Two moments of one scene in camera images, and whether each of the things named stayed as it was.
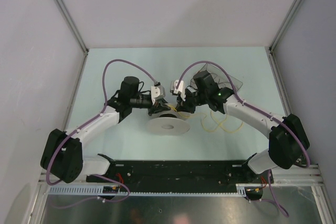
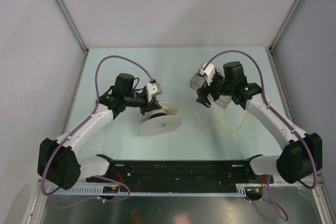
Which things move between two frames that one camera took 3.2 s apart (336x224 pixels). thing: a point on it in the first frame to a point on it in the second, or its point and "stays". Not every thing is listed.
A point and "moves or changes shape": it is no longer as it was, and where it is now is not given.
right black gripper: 185,105 to 206,89
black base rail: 179,176 stays
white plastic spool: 168,122 moves or changes shape
